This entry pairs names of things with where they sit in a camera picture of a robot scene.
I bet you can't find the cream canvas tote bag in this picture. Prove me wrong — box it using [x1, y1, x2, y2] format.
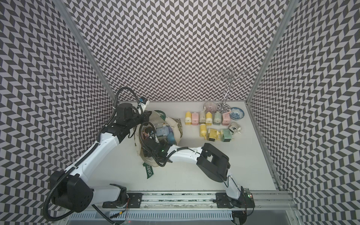
[134, 110, 183, 178]

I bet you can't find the blue round pencil sharpener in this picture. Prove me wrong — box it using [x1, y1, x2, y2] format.
[166, 132, 177, 145]

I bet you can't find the yellow block pencil sharpener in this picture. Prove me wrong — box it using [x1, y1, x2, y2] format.
[185, 111, 192, 125]

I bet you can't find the pink rounded pencil sharpener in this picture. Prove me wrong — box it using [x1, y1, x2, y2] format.
[191, 112, 199, 126]

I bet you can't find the white cartoon pencil sharpener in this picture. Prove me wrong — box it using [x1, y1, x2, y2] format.
[199, 110, 206, 124]

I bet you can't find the small yellow black sharpener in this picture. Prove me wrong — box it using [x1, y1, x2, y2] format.
[206, 128, 220, 142]

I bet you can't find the yellow round pencil sharpener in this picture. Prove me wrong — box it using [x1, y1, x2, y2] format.
[205, 112, 213, 126]

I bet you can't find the mint green pencil sharpener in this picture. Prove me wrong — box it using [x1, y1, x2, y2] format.
[213, 112, 222, 125]

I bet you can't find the green block pencil sharpener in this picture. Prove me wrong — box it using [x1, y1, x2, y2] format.
[220, 129, 232, 142]

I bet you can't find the pink block pencil sharpener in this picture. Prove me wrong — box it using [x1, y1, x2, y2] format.
[222, 112, 231, 126]

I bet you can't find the white grey pencil sharpener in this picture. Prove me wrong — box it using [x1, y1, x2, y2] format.
[228, 122, 242, 135]

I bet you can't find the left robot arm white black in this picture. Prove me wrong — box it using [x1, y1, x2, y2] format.
[44, 101, 151, 212]

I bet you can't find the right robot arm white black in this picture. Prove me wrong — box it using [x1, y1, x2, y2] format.
[140, 138, 255, 210]

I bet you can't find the pale blue block sharpener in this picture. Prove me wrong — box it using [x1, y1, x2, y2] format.
[156, 126, 171, 138]

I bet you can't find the pink ribbed bowl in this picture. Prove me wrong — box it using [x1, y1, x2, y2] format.
[203, 102, 218, 113]

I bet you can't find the blue white patterned bowl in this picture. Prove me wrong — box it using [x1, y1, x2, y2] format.
[229, 107, 245, 121]

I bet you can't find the silver jewelry tree stand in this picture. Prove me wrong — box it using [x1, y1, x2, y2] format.
[213, 67, 249, 113]

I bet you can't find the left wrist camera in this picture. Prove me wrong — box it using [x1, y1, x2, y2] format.
[138, 97, 149, 114]

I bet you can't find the aluminium mounting rail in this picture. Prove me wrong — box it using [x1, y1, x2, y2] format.
[128, 190, 296, 211]

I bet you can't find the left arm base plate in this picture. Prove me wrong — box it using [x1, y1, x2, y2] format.
[102, 193, 143, 209]

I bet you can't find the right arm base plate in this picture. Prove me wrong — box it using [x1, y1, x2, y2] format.
[213, 193, 255, 209]

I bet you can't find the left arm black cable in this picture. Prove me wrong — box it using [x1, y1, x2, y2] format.
[42, 86, 141, 225]

